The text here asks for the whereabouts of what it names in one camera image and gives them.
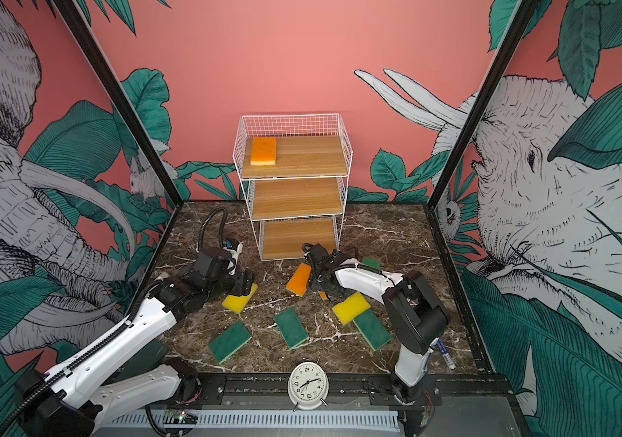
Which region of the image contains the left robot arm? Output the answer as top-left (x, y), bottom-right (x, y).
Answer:
top-left (0, 227), bottom-right (254, 436)

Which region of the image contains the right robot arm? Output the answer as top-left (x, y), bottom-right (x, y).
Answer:
top-left (302, 243), bottom-right (450, 389)

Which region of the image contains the yellow sponge left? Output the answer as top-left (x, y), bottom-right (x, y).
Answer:
top-left (222, 283), bottom-right (258, 314)

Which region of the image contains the yellow sponge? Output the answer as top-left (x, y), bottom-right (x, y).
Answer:
top-left (332, 292), bottom-right (371, 326)
top-left (222, 283), bottom-right (258, 314)

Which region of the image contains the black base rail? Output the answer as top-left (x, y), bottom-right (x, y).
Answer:
top-left (163, 373), bottom-right (513, 408)

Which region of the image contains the red and blue marker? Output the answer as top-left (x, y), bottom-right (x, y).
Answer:
top-left (436, 338), bottom-right (456, 371)

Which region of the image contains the white wire three-tier shelf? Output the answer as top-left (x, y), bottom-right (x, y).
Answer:
top-left (232, 113), bottom-right (353, 261)

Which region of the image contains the white slotted cable duct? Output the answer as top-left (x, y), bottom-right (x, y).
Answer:
top-left (91, 409), bottom-right (401, 432)

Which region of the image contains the green sponge back right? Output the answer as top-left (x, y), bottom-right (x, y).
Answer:
top-left (361, 257), bottom-right (381, 269)

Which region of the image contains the green sponge front middle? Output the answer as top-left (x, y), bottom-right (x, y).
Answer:
top-left (274, 308), bottom-right (309, 350)

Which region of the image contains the green sponge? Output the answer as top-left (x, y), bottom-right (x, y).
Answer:
top-left (353, 310), bottom-right (392, 351)
top-left (274, 308), bottom-right (309, 350)
top-left (208, 320), bottom-right (252, 364)
top-left (361, 257), bottom-right (381, 269)

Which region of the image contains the green sponge front right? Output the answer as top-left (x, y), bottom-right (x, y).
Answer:
top-left (353, 310), bottom-right (392, 351)

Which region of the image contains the white alarm clock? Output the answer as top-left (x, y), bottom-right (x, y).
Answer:
top-left (287, 362), bottom-right (329, 411)

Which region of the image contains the green sponge front left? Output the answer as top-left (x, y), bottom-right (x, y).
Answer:
top-left (208, 320), bottom-right (252, 364)

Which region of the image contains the yellow sponge right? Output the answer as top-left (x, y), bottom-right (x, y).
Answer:
top-left (332, 292), bottom-right (371, 326)

